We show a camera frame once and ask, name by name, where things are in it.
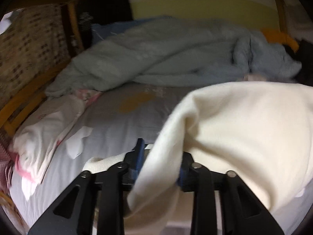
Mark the orange cloth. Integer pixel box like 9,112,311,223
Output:
261,28,299,52

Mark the grey printed bed sheet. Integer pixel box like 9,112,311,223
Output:
9,82,313,235

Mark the light blue blanket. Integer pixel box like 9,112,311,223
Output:
46,18,301,98

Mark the white cream hooded sweatshirt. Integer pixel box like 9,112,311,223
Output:
83,80,313,235

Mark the white pink pillow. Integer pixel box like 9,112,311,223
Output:
10,90,101,201

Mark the patterned brown cushion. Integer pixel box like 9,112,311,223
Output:
1,4,69,107

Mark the black bag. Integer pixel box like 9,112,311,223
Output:
61,0,133,57

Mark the black garment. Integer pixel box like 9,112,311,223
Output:
283,39,312,87

